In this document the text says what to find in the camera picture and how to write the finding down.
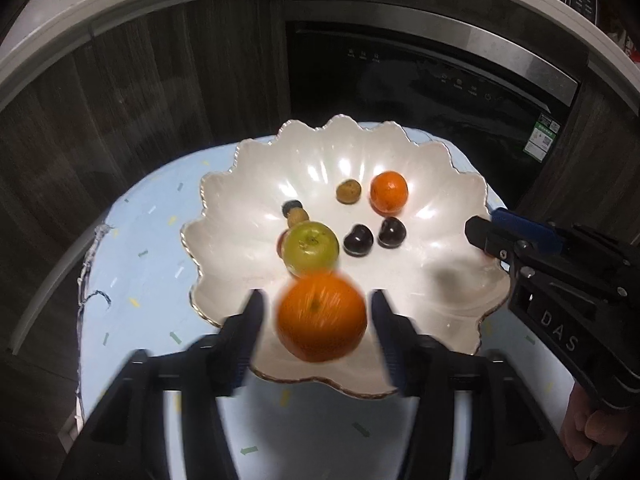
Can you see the orange tangerine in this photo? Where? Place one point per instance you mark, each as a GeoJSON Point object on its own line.
{"type": "Point", "coordinates": [321, 316]}
{"type": "Point", "coordinates": [389, 191]}

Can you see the green apple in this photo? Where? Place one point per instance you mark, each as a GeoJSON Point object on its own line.
{"type": "Point", "coordinates": [311, 250]}

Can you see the dark wood base cabinet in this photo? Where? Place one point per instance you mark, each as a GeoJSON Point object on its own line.
{"type": "Point", "coordinates": [150, 110]}
{"type": "Point", "coordinates": [590, 150]}

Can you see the small brown round fruit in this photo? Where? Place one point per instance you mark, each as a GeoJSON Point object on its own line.
{"type": "Point", "coordinates": [348, 191]}

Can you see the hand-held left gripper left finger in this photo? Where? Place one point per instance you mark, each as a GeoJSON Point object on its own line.
{"type": "Point", "coordinates": [247, 340]}

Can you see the black built-in dishwasher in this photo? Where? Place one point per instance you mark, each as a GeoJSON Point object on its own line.
{"type": "Point", "coordinates": [435, 85]}

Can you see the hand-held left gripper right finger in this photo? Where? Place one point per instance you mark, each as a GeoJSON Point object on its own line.
{"type": "Point", "coordinates": [387, 340]}

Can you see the small red jujube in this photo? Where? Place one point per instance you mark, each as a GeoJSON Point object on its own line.
{"type": "Point", "coordinates": [298, 217]}
{"type": "Point", "coordinates": [280, 245]}

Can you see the light blue patterned cloth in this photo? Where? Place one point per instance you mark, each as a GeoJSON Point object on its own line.
{"type": "Point", "coordinates": [150, 360]}

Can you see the person's right hand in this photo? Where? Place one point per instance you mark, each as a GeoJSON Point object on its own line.
{"type": "Point", "coordinates": [585, 430]}

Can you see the white scalloped ceramic bowl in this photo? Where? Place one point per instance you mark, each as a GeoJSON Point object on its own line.
{"type": "Point", "coordinates": [325, 160]}

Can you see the dark purple plum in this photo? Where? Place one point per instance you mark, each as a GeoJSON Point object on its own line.
{"type": "Point", "coordinates": [358, 240]}
{"type": "Point", "coordinates": [391, 232]}

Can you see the small dark blue berry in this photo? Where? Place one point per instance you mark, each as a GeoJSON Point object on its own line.
{"type": "Point", "coordinates": [292, 205]}

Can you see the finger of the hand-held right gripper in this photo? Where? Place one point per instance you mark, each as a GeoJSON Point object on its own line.
{"type": "Point", "coordinates": [527, 230]}
{"type": "Point", "coordinates": [482, 232]}

